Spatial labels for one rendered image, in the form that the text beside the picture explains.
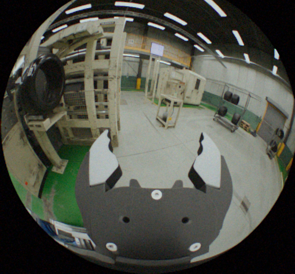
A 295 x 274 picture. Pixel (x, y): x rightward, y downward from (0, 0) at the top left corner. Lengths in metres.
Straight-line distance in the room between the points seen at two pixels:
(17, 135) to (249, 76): 12.06
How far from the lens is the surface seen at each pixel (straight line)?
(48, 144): 1.43
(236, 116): 4.47
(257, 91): 10.46
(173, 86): 4.34
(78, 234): 0.54
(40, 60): 0.91
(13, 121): 1.44
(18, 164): 1.45
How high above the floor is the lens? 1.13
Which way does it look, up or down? 30 degrees down
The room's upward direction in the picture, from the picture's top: 9 degrees clockwise
